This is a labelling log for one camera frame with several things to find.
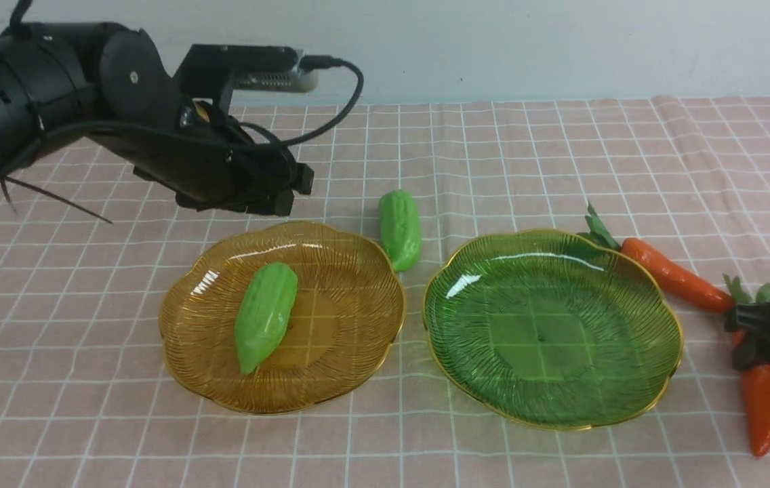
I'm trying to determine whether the orange toy carrot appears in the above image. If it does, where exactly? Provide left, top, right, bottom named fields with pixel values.
left=723, top=274, right=770, bottom=458
left=582, top=203, right=735, bottom=313

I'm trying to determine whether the green toy bitter gourd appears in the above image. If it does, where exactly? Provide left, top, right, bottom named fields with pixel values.
left=235, top=262, right=298, bottom=375
left=378, top=189, right=422, bottom=272

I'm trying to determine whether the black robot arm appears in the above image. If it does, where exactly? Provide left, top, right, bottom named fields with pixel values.
left=0, top=10, right=364, bottom=216

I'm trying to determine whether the amber plastic plate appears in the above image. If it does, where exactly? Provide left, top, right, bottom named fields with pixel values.
left=158, top=220, right=407, bottom=415

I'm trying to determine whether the green plastic plate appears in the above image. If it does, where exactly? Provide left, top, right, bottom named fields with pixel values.
left=422, top=228, right=685, bottom=430

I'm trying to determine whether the pink checkered tablecloth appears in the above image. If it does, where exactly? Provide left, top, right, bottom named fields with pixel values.
left=0, top=97, right=770, bottom=487

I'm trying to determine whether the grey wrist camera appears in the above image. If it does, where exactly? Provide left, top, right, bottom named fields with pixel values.
left=175, top=45, right=321, bottom=94

